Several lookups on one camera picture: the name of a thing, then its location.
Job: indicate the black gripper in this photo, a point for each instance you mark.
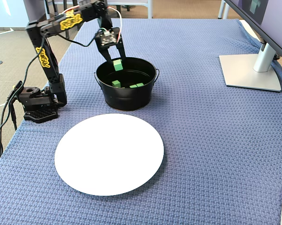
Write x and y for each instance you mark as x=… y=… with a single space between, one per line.
x=108 y=42

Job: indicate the green cube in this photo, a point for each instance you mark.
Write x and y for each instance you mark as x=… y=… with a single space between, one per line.
x=118 y=65
x=140 y=85
x=133 y=86
x=116 y=83

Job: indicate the white round plate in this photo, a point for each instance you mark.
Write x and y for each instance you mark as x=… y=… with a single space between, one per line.
x=108 y=154

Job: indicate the black metal bucket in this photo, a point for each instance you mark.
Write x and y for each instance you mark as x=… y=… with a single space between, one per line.
x=126 y=98

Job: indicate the blue woven tablecloth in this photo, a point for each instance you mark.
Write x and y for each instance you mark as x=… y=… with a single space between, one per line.
x=201 y=129

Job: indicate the white metal table leg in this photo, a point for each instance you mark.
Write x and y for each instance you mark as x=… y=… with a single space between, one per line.
x=221 y=11

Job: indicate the silver computer monitor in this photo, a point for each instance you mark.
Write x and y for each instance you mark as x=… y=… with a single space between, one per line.
x=248 y=72

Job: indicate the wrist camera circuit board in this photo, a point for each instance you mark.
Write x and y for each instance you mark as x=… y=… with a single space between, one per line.
x=108 y=38

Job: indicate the white table frame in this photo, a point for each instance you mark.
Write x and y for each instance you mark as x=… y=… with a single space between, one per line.
x=150 y=9

